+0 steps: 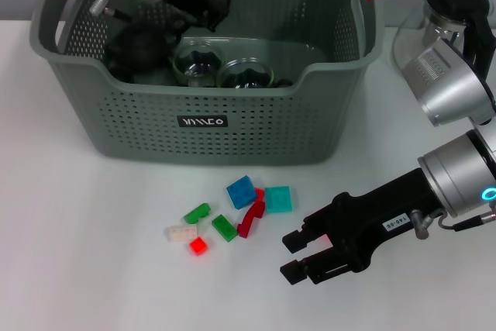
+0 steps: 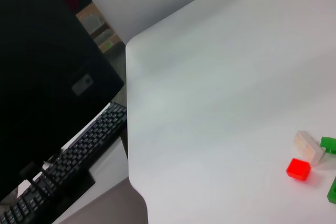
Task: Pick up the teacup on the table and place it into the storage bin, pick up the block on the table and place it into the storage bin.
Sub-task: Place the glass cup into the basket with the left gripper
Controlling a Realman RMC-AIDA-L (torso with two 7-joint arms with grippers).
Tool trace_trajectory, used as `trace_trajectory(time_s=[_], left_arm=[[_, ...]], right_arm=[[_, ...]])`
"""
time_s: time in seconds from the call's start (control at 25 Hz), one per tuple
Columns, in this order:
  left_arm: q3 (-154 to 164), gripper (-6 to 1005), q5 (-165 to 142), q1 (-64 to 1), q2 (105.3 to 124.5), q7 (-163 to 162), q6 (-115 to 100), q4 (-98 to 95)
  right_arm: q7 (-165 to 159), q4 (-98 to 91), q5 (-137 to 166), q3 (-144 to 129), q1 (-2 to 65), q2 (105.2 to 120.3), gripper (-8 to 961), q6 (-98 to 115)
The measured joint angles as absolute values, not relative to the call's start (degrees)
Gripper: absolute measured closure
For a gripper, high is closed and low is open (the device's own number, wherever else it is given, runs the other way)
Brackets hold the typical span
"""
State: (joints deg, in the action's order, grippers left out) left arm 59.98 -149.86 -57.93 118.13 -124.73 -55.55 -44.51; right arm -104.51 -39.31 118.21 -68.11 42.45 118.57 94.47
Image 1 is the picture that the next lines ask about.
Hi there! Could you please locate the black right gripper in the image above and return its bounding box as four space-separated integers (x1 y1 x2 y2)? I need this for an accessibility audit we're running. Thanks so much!
278 167 447 286

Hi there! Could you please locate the small black teacup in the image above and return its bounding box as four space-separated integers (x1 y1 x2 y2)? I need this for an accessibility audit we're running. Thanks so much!
107 64 136 84

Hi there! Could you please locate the grey perforated storage bin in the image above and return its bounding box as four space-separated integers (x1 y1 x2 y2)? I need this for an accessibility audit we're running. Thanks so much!
29 0 387 165

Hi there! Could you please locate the cyan flat square brick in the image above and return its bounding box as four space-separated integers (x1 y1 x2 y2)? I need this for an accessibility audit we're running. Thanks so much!
264 185 292 215

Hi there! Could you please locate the dark red curved brick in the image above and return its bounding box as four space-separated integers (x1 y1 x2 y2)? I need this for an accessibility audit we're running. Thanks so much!
237 199 267 239

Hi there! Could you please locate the black clay teapot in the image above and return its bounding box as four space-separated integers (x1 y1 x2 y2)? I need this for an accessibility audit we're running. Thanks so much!
106 22 175 76

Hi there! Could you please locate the green rectangular brick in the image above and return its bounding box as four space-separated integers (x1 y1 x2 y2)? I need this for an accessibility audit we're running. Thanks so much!
212 214 238 243

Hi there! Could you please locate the blue square brick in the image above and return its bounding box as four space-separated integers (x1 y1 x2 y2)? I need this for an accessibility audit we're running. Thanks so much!
226 175 259 211

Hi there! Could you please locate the small red square brick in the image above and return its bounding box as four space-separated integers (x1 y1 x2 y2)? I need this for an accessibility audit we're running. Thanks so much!
188 236 210 257

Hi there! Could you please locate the green arch brick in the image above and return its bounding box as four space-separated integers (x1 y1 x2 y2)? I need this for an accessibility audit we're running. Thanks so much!
183 202 212 224

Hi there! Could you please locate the silver cylindrical connector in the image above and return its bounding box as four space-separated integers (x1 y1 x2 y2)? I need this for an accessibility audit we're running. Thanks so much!
410 209 431 240

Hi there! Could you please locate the translucent white long brick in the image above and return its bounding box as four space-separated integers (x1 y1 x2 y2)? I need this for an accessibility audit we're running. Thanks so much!
167 225 198 245

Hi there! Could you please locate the glass pitcher black lid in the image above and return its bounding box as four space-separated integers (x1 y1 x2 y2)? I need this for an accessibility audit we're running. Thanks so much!
393 0 496 76

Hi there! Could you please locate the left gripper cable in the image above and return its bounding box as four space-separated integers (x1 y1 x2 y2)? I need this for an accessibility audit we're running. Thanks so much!
89 0 131 22

